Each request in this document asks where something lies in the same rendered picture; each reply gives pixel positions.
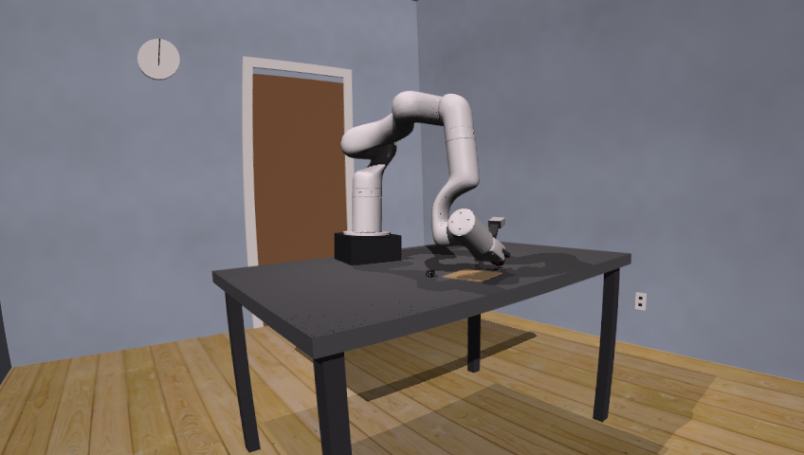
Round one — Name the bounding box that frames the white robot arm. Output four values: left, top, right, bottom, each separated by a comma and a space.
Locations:
340, 91, 505, 255

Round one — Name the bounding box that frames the tan mat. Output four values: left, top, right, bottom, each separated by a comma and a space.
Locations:
442, 269, 502, 282

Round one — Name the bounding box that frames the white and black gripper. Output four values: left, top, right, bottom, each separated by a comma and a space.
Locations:
470, 237, 510, 265

